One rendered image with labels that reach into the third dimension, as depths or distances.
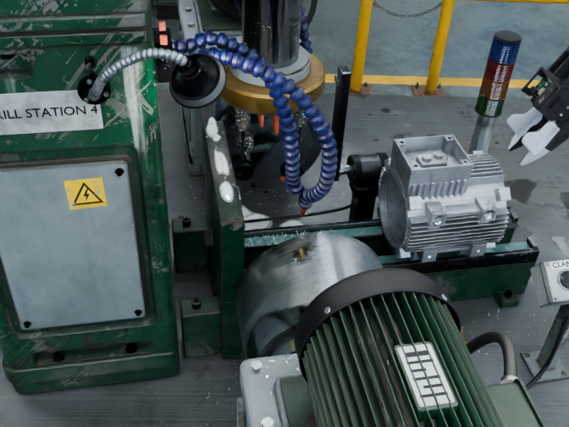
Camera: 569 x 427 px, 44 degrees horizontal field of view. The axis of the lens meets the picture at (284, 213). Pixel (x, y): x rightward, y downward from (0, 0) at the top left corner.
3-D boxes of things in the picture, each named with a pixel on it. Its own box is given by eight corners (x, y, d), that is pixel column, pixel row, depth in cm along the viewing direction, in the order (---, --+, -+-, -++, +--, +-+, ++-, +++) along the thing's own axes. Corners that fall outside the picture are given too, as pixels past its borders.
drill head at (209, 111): (213, 219, 147) (210, 118, 131) (196, 115, 178) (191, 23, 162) (328, 209, 151) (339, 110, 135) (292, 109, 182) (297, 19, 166)
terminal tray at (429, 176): (406, 202, 129) (411, 171, 124) (388, 169, 137) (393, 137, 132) (466, 196, 131) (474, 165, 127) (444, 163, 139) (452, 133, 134)
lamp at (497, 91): (485, 101, 158) (490, 83, 155) (475, 87, 163) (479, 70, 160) (510, 99, 159) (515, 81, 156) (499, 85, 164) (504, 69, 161)
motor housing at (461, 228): (400, 277, 136) (417, 201, 124) (372, 214, 150) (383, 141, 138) (495, 265, 139) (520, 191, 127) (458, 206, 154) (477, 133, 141)
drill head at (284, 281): (264, 527, 97) (270, 424, 81) (231, 327, 125) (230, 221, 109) (434, 499, 102) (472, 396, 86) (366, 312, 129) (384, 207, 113)
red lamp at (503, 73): (490, 83, 155) (494, 64, 152) (479, 70, 160) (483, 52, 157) (515, 81, 156) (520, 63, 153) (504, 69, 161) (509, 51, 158)
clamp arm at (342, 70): (327, 182, 145) (338, 73, 129) (323, 174, 148) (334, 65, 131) (343, 181, 146) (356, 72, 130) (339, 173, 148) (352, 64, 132)
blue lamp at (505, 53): (494, 64, 152) (499, 46, 150) (483, 52, 157) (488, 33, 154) (520, 63, 153) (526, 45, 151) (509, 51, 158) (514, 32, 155)
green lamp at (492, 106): (481, 118, 161) (485, 101, 158) (471, 104, 166) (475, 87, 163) (505, 116, 162) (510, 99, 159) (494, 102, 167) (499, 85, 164)
